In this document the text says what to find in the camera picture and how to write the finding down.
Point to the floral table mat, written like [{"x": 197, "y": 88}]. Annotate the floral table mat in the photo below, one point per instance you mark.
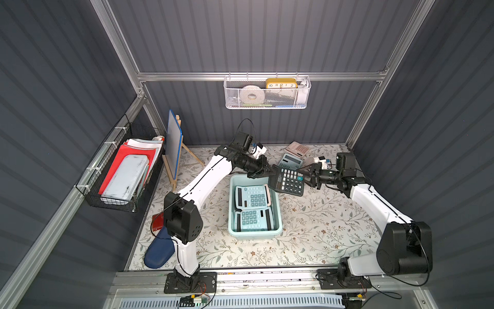
[{"x": 319, "y": 228}]

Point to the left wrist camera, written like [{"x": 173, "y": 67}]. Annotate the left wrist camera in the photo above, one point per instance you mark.
[{"x": 245, "y": 143}]

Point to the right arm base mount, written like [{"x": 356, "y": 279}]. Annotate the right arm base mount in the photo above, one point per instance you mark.
[{"x": 333, "y": 279}]

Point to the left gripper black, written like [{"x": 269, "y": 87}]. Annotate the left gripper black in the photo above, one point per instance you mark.
[{"x": 260, "y": 168}]

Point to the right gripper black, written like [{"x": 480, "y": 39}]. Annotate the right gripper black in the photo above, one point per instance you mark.
[{"x": 314, "y": 176}]

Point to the yellow clock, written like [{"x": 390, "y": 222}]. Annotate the yellow clock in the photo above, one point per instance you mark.
[{"x": 281, "y": 83}]

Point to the pink calculator back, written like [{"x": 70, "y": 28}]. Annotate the pink calculator back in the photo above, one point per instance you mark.
[{"x": 298, "y": 149}]

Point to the navy blue case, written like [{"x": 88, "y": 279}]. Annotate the navy blue case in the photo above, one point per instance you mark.
[{"x": 160, "y": 250}]

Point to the white tape roll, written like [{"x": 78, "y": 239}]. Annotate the white tape roll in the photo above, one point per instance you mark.
[{"x": 252, "y": 94}]

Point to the mint green storage box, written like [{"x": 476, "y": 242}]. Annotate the mint green storage box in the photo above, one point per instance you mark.
[{"x": 243, "y": 180}]

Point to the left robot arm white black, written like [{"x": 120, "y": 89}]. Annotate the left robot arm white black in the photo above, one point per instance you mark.
[{"x": 181, "y": 211}]

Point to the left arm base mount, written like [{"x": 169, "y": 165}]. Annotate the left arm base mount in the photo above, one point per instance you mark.
[{"x": 201, "y": 282}]

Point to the white pencil case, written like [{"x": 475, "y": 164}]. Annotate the white pencil case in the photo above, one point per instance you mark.
[{"x": 126, "y": 180}]

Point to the white papers in basket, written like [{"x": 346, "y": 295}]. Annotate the white papers in basket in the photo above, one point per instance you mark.
[{"x": 156, "y": 143}]

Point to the red folder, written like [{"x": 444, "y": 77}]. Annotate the red folder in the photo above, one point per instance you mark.
[{"x": 123, "y": 151}]

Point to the white wire wall basket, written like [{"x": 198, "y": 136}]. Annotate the white wire wall basket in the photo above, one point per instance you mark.
[{"x": 274, "y": 98}]

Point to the small circuit board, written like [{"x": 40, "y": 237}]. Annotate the small circuit board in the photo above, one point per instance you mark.
[{"x": 193, "y": 301}]

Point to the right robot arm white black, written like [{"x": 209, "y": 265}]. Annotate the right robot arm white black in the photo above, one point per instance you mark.
[{"x": 405, "y": 245}]

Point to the red stapler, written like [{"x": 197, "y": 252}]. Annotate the red stapler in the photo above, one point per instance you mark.
[{"x": 157, "y": 222}]

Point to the black calculator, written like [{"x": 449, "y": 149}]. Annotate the black calculator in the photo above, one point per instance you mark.
[{"x": 286, "y": 181}]

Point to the blue framed whiteboard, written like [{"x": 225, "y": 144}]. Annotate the blue framed whiteboard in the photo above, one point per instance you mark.
[{"x": 173, "y": 144}]

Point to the black wire side basket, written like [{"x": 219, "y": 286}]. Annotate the black wire side basket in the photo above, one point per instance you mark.
[{"x": 90, "y": 183}]

